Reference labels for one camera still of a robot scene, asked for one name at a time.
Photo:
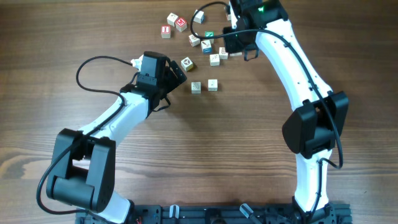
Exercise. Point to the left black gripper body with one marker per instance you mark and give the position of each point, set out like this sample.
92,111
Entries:
166,84

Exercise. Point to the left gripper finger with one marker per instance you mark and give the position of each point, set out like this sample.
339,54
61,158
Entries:
177,77
163,107

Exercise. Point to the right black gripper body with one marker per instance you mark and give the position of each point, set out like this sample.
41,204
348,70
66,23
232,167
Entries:
247,39

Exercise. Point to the wooden block bear drawing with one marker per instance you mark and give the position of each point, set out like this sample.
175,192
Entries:
196,87

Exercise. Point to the wooden block green side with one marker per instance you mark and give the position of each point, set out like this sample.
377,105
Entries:
212,85

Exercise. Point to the blue H letter block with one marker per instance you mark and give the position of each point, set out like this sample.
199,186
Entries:
236,54

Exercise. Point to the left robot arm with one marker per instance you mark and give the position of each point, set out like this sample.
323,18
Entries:
83,167

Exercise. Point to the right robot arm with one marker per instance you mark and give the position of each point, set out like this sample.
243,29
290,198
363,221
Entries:
312,132

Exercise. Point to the wooden block yellow W side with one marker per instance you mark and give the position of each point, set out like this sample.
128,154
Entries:
187,64

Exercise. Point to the wooden block red scribble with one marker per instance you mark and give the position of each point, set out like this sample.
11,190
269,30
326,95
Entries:
223,54

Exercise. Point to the wooden block yellow S side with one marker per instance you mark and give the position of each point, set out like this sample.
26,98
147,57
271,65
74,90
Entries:
214,60

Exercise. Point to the green N letter block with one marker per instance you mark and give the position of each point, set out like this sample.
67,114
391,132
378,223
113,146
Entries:
209,34

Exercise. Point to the wooden block blue L side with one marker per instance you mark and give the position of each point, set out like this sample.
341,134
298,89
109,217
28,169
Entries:
206,47

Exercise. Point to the wooden block red drawing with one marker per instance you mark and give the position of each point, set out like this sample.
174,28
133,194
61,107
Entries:
194,41

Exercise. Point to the red I letter block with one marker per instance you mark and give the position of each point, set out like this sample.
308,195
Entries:
166,32

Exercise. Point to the red M letter block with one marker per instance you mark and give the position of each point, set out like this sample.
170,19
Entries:
181,24

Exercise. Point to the plain wooden block top left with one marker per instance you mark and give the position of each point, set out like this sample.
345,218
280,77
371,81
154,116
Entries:
171,19

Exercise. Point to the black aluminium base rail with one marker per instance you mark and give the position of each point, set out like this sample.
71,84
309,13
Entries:
273,213

